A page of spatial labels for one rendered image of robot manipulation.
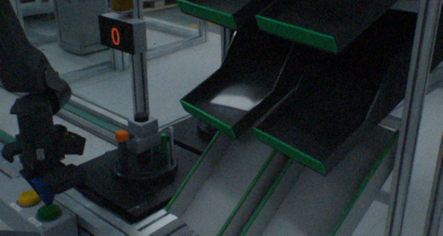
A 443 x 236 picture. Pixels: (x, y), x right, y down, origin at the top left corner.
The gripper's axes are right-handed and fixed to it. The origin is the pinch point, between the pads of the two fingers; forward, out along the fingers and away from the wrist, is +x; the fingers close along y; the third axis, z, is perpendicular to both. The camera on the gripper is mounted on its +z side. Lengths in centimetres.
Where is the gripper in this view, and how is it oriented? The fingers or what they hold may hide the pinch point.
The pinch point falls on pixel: (46, 188)
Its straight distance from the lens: 101.6
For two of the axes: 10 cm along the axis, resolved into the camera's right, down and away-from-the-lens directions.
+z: 6.7, -3.1, 6.7
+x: 0.0, 9.1, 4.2
